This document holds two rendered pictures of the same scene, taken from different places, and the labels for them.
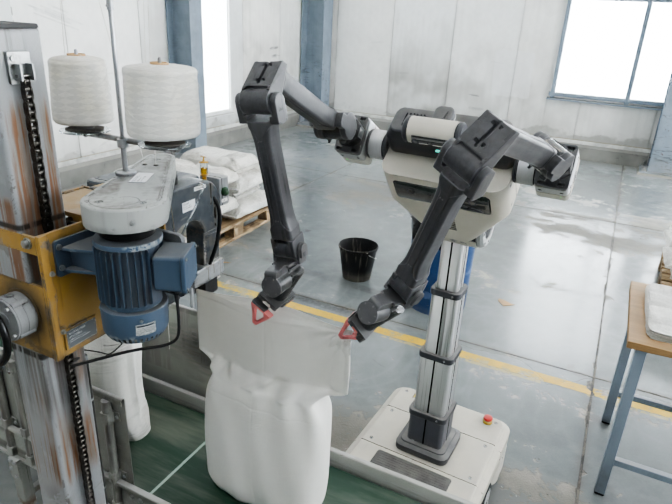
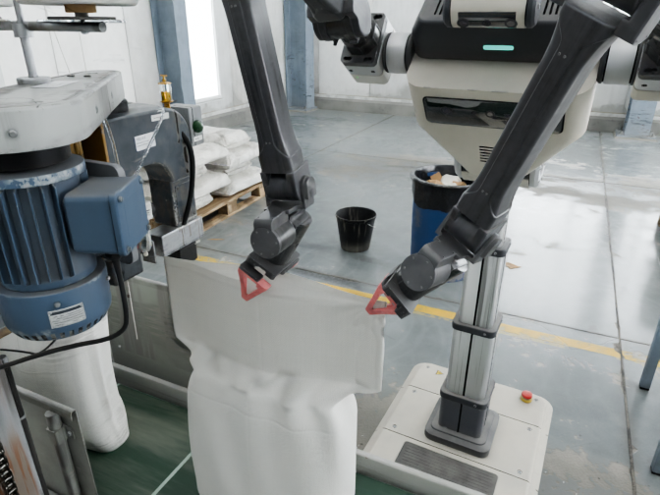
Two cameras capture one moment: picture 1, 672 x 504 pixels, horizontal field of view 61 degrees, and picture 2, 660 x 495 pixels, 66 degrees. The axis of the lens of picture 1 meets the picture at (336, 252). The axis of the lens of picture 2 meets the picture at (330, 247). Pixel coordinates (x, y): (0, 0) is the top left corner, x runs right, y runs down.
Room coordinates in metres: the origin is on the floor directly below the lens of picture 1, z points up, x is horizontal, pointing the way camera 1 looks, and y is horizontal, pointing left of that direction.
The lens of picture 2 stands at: (0.50, 0.06, 1.51)
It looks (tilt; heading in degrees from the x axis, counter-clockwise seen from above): 24 degrees down; 359
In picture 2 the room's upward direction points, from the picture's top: straight up
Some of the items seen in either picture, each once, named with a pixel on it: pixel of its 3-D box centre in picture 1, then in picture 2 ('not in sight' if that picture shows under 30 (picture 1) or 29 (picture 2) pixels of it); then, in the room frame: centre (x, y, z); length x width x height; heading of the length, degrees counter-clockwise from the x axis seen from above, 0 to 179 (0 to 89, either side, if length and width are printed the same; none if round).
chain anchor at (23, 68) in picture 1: (22, 68); not in sight; (1.19, 0.65, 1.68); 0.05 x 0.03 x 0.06; 154
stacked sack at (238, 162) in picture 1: (219, 159); (208, 137); (5.03, 1.09, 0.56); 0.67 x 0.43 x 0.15; 64
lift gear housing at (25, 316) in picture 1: (11, 315); not in sight; (1.13, 0.73, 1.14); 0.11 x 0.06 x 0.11; 64
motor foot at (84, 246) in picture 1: (90, 255); not in sight; (1.18, 0.56, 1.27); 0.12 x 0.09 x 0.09; 154
